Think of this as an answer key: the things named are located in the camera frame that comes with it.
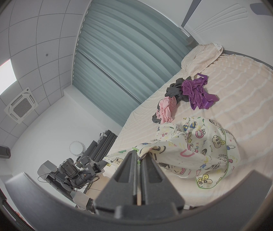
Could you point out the white printed pyjama top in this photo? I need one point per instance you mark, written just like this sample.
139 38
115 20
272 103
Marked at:
199 141

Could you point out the dark grey sofa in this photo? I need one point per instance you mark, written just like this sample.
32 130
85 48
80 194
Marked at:
102 145

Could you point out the dark grey garment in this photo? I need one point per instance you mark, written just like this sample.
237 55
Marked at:
173 88

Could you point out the ceiling light panel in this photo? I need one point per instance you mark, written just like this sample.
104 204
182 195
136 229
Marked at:
3 77

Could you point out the cream pillow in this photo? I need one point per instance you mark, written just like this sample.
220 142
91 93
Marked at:
199 56

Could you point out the grey bedside table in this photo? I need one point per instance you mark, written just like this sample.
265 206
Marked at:
191 42

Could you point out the purple garment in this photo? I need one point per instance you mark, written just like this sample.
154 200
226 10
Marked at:
194 90

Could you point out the bed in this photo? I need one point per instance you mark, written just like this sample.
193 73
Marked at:
247 92

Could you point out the blue-green curtain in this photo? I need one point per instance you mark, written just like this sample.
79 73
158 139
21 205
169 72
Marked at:
98 85
131 37

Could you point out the pink garment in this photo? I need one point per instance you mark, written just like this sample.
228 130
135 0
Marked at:
166 109

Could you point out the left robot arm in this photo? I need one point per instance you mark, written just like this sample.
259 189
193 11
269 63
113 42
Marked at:
71 172

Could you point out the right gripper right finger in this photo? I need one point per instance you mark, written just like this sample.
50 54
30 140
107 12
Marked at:
153 184

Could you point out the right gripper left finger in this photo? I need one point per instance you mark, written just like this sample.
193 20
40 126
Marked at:
124 184

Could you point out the ceiling air conditioner vent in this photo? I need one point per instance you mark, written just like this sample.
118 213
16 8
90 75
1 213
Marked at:
22 106

